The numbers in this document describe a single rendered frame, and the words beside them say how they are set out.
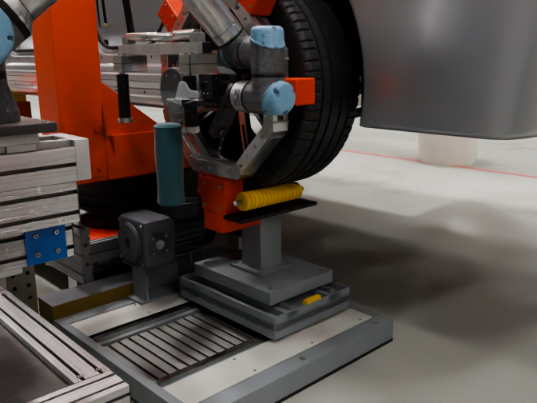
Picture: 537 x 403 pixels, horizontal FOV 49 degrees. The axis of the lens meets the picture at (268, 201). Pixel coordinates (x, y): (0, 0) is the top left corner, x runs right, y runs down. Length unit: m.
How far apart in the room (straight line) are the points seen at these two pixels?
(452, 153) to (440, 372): 3.66
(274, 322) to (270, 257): 0.29
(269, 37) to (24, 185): 0.60
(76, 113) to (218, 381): 0.99
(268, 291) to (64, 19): 1.08
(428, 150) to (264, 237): 3.63
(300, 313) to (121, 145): 0.87
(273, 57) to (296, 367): 0.89
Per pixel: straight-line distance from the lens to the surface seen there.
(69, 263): 2.41
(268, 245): 2.03
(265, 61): 1.32
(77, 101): 2.10
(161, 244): 2.08
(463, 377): 1.95
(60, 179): 1.33
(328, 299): 2.01
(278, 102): 1.30
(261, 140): 1.69
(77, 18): 2.11
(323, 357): 1.82
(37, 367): 1.60
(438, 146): 5.44
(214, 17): 1.41
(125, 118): 1.86
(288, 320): 1.89
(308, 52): 1.68
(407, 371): 1.94
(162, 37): 1.79
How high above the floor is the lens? 0.94
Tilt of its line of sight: 14 degrees down
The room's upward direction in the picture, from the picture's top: straight up
